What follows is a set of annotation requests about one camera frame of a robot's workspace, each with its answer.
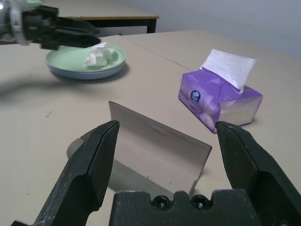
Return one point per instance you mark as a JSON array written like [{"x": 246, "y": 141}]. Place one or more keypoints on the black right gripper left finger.
[{"x": 89, "y": 169}]

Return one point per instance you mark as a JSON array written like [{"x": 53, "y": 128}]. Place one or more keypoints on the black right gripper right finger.
[{"x": 258, "y": 179}]

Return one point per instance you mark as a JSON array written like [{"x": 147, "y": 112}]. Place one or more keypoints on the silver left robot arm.
[{"x": 9, "y": 23}]

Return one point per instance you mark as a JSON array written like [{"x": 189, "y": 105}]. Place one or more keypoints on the white tissue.
[{"x": 98, "y": 56}]

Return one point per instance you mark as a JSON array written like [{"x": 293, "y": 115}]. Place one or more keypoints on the blue plate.
[{"x": 89, "y": 75}]

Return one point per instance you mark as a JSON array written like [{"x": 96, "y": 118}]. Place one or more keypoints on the green plate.
[{"x": 70, "y": 58}]

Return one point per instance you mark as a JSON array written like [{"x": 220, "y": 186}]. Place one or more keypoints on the purple tissue pack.
[{"x": 202, "y": 94}]

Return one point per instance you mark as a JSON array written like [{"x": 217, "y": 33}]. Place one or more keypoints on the beige side table black frame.
[{"x": 117, "y": 11}]

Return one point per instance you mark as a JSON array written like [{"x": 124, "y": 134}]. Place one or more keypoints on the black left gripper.
[{"x": 37, "y": 28}]

